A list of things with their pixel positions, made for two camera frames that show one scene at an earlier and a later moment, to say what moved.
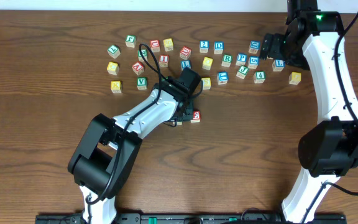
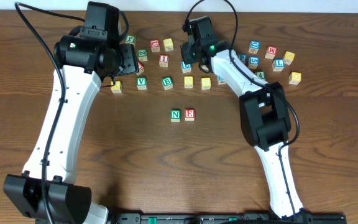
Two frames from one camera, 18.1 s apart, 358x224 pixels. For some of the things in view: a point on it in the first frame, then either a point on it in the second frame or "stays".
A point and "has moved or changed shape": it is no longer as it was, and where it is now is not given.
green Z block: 144,53 stays
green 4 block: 259,76 stays
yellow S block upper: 168,45 stays
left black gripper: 187,113 -> 128,59
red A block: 138,68 stays
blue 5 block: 253,62 stays
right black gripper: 269,45 -> 187,54
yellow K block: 115,86 stays
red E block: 196,117 has moved or changed shape
